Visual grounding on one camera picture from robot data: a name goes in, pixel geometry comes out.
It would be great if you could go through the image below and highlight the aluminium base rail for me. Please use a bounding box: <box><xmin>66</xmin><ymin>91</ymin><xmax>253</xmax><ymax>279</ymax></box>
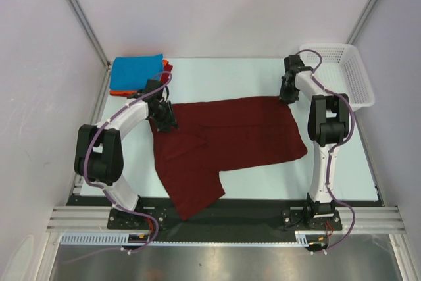
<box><xmin>47</xmin><ymin>206</ymin><xmax>406</xmax><ymax>234</ymax></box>

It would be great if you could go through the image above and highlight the folded orange t shirt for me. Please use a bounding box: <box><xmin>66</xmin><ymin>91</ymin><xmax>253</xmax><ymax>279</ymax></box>
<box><xmin>109</xmin><ymin>59</ymin><xmax>170</xmax><ymax>97</ymax></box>

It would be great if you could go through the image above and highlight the aluminium frame post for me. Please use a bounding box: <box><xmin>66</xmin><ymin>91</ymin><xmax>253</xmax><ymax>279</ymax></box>
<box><xmin>346</xmin><ymin>0</ymin><xmax>380</xmax><ymax>45</ymax></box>
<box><xmin>49</xmin><ymin>0</ymin><xmax>111</xmax><ymax>71</ymax></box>

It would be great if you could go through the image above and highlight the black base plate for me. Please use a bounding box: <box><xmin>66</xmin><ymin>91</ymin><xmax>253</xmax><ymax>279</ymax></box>
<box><xmin>67</xmin><ymin>196</ymin><xmax>384</xmax><ymax>244</ymax></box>

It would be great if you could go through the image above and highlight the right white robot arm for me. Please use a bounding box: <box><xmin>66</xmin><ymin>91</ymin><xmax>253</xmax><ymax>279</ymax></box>
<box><xmin>279</xmin><ymin>51</ymin><xmax>355</xmax><ymax>229</ymax></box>

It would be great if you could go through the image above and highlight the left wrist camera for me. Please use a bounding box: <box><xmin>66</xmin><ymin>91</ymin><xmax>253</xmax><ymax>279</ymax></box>
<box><xmin>143</xmin><ymin>79</ymin><xmax>163</xmax><ymax>93</ymax></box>

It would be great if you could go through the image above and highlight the white slotted cable duct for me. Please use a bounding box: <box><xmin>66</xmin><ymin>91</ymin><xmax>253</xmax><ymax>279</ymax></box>
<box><xmin>61</xmin><ymin>230</ymin><xmax>330</xmax><ymax>247</ymax></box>

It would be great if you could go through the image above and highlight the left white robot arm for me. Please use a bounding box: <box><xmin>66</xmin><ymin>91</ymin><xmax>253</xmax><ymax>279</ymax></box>
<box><xmin>74</xmin><ymin>78</ymin><xmax>178</xmax><ymax>228</ymax></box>

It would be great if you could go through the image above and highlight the left aluminium frame post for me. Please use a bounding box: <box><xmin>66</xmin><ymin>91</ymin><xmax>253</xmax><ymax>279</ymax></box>
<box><xmin>49</xmin><ymin>0</ymin><xmax>111</xmax><ymax>71</ymax></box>

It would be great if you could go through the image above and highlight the right aluminium frame post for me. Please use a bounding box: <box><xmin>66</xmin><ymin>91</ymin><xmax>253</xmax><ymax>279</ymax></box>
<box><xmin>346</xmin><ymin>0</ymin><xmax>380</xmax><ymax>45</ymax></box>

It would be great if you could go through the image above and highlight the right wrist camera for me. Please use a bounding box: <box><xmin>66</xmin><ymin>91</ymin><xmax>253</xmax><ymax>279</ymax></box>
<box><xmin>284</xmin><ymin>55</ymin><xmax>305</xmax><ymax>72</ymax></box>

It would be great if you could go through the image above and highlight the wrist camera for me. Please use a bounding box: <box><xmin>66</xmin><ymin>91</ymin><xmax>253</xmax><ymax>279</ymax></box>
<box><xmin>284</xmin><ymin>55</ymin><xmax>305</xmax><ymax>72</ymax></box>
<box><xmin>143</xmin><ymin>79</ymin><xmax>163</xmax><ymax>93</ymax></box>

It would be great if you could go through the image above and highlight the white plastic basket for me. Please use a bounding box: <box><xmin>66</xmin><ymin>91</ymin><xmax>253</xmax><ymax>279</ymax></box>
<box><xmin>299</xmin><ymin>43</ymin><xmax>375</xmax><ymax>111</ymax></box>

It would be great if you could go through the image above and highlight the folded blue t shirt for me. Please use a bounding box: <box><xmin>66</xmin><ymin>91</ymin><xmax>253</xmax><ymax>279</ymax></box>
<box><xmin>109</xmin><ymin>54</ymin><xmax>164</xmax><ymax>91</ymax></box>

